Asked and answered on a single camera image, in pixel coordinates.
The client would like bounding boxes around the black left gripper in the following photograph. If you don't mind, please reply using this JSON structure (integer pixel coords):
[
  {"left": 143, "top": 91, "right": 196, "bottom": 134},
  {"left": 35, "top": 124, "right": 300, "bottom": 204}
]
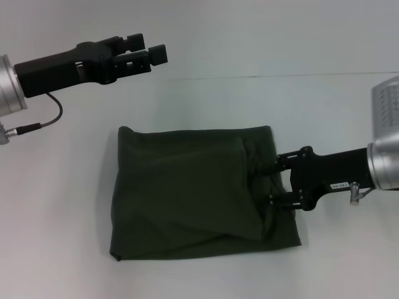
[{"left": 13, "top": 32, "right": 169, "bottom": 98}]

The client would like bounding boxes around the dark left arm cable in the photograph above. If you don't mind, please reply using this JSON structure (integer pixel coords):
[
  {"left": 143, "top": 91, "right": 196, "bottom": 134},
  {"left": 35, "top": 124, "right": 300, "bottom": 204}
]
[{"left": 0, "top": 92, "right": 64, "bottom": 146}]

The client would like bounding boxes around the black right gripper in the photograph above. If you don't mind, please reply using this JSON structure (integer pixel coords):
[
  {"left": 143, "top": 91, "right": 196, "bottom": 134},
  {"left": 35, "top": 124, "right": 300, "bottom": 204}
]
[{"left": 261, "top": 145, "right": 375, "bottom": 213}]

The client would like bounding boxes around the dark green shirt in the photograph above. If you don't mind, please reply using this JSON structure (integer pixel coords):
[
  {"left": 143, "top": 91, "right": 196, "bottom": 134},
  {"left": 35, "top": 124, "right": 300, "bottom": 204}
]
[{"left": 109, "top": 125, "right": 303, "bottom": 263}]

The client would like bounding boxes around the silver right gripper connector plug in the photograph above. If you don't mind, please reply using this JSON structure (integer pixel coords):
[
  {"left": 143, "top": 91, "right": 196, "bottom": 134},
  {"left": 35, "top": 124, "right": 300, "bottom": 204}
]
[{"left": 349, "top": 182, "right": 361, "bottom": 206}]

